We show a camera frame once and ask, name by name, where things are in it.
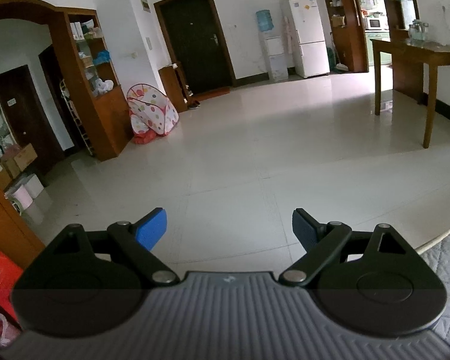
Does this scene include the brown cardboard box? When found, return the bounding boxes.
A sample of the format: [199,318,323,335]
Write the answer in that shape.
[0,143,38,179]

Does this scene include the row of glass jars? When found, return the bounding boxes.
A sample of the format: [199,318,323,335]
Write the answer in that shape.
[409,20,430,42]

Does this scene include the white water dispenser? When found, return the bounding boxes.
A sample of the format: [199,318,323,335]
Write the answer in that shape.
[262,34,289,82]

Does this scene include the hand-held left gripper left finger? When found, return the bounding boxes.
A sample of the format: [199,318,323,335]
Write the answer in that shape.
[45,207,181,286]

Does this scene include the white broom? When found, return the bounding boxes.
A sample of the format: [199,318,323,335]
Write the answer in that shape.
[330,43,349,74]

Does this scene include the dark wooden room door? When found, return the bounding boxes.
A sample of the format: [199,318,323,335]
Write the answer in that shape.
[0,65,66,175]

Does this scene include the wooden shoe cabinet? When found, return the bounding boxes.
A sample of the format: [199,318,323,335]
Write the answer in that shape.
[158,62,190,113]

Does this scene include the wooden arch shelf unit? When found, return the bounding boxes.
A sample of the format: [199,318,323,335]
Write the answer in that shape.
[317,0,421,74]

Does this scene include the wooden arch display shelf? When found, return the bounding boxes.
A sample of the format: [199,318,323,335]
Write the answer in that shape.
[0,0,134,162]

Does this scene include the pink hanging cloth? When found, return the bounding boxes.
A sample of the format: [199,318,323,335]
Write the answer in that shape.
[282,17,294,47]

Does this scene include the white refrigerator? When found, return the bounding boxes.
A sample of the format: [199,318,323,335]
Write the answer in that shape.
[281,0,331,79]

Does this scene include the metal shoe rack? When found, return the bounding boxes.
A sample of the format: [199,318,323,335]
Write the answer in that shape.
[59,79,96,157]

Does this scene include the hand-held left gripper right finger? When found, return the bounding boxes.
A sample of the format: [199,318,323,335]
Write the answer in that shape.
[279,208,422,286]

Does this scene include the brown wooden cabinet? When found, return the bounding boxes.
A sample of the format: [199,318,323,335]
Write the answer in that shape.
[0,180,46,259]

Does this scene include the dark wooden table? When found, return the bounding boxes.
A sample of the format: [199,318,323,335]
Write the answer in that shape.
[370,37,450,149]

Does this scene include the polka dot play tent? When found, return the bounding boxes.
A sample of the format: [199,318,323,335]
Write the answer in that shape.
[127,83,180,145]

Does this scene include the dark front door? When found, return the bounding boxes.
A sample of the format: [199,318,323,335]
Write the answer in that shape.
[154,0,236,96]

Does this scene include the white bin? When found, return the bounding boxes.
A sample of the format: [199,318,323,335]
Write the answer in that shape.
[24,174,46,199]

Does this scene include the red box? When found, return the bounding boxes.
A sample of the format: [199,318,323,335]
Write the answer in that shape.
[0,247,25,332]

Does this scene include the blue water bottle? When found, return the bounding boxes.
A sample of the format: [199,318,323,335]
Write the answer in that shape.
[256,9,275,34]

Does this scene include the pink bin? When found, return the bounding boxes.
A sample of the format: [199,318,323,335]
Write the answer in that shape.
[5,185,34,214]

